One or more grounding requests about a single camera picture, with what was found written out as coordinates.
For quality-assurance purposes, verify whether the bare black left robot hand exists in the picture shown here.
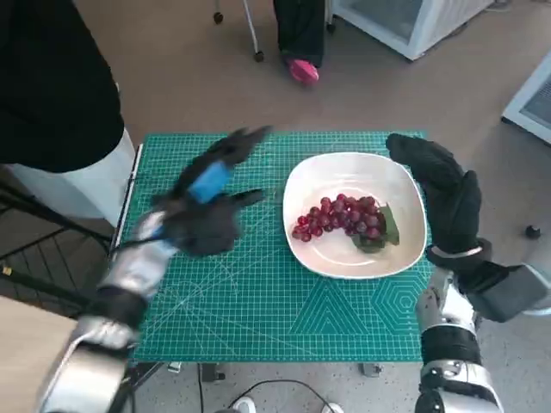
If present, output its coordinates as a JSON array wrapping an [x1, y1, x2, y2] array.
[[152, 124, 276, 219]]

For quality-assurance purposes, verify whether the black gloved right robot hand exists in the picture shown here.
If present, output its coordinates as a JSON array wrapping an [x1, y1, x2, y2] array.
[[386, 133, 482, 253]]

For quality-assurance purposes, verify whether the red toy grape bunch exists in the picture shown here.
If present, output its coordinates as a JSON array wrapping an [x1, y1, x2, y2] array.
[[291, 193, 400, 255]]

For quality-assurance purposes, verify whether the white square plate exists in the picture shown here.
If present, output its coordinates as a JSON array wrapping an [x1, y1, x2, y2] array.
[[282, 152, 428, 280]]

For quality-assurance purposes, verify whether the white mesh cabinet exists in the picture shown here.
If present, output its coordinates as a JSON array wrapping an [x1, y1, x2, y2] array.
[[331, 0, 496, 61], [501, 55, 551, 145]]

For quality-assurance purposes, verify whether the green cutting mat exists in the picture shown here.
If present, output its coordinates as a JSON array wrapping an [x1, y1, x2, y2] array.
[[128, 131, 434, 362]]

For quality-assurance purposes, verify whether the person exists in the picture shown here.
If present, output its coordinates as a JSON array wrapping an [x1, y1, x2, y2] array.
[[275, 0, 326, 85], [0, 0, 139, 229]]

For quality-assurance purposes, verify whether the black metal rack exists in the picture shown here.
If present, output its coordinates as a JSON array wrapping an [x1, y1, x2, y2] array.
[[0, 167, 118, 302]]

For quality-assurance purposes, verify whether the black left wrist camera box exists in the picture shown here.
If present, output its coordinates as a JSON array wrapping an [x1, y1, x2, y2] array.
[[165, 201, 241, 259]]

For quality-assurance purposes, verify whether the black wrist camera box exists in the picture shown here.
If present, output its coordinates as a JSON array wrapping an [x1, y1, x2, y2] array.
[[458, 260, 550, 323], [165, 201, 241, 259]]

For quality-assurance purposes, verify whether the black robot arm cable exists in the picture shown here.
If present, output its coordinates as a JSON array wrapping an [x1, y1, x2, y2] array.
[[112, 230, 167, 253]]

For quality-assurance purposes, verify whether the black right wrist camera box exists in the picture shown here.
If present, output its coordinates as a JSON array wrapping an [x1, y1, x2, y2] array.
[[458, 260, 550, 323]]

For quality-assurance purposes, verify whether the white metal frame leg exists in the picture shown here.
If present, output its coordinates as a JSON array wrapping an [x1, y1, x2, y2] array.
[[243, 0, 265, 64]]

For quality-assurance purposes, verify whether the looped black floor cable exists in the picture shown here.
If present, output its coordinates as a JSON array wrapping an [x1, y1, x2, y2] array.
[[230, 379, 331, 413]]

